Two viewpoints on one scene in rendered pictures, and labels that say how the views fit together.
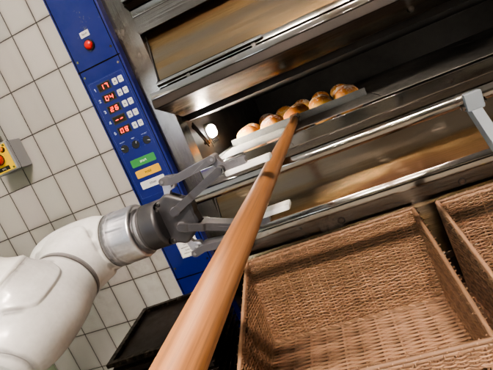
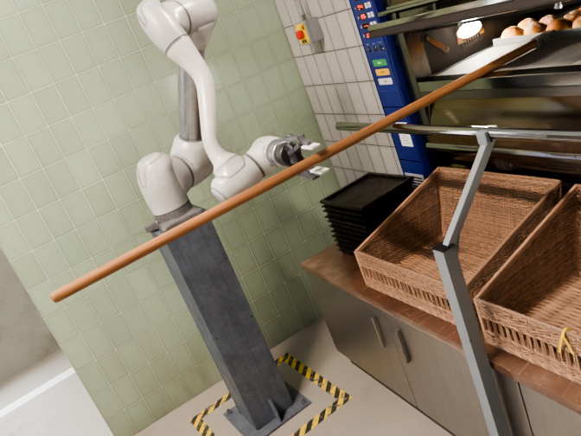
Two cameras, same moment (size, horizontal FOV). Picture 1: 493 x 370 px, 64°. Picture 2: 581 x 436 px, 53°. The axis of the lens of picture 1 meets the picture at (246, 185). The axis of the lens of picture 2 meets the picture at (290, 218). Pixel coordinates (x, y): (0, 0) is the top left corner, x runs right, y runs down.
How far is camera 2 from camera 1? 1.40 m
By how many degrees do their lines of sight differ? 54
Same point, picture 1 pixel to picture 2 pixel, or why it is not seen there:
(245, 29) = not seen: outside the picture
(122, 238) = (271, 157)
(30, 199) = (323, 62)
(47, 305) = (233, 178)
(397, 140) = (562, 114)
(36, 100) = not seen: outside the picture
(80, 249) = (257, 156)
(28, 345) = (224, 191)
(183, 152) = (406, 63)
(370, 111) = (538, 81)
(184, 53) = not seen: outside the picture
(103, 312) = (361, 159)
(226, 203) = (435, 115)
